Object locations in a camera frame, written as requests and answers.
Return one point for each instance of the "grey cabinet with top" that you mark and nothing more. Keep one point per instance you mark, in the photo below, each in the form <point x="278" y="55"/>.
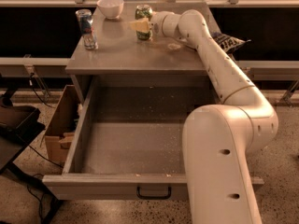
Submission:
<point x="194" y="52"/>

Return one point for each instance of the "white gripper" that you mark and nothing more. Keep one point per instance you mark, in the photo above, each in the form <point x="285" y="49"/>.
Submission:
<point x="157" y="23"/>

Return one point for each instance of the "blue silver energy drink can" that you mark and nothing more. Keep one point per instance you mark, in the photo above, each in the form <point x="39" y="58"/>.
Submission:
<point x="85" y="22"/>

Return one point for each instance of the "open grey top drawer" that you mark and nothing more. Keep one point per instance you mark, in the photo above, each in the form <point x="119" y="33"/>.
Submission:
<point x="129" y="135"/>

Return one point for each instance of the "white bowl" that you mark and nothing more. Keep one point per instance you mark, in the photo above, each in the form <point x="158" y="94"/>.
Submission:
<point x="111" y="9"/>

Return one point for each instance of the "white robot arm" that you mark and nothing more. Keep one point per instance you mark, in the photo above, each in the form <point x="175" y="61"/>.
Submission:
<point x="217" y="138"/>

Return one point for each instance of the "blue chip bag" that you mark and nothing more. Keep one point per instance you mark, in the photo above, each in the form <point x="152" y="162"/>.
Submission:
<point x="228" y="43"/>

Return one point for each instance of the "green soda can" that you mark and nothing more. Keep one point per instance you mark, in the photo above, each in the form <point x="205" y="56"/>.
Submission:
<point x="143" y="11"/>

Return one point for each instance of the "brown cardboard box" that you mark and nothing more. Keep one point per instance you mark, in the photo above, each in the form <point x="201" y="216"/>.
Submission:
<point x="60" y="131"/>

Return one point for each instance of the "black drawer handle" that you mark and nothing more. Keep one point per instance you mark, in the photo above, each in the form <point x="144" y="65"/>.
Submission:
<point x="153" y="194"/>

